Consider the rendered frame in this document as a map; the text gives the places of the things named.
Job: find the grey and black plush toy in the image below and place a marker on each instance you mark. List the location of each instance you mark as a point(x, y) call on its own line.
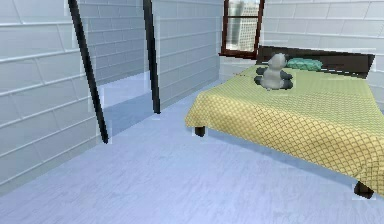
point(275, 74)

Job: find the dark red framed window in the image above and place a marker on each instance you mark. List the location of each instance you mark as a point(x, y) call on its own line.
point(242, 26)

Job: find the bed with yellow green cover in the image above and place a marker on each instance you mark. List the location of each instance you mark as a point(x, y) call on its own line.
point(310, 110)

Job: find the teal pillow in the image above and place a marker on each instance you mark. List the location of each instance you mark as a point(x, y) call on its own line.
point(305, 64)

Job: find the black doorway frame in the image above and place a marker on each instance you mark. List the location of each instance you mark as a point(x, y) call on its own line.
point(87, 66)

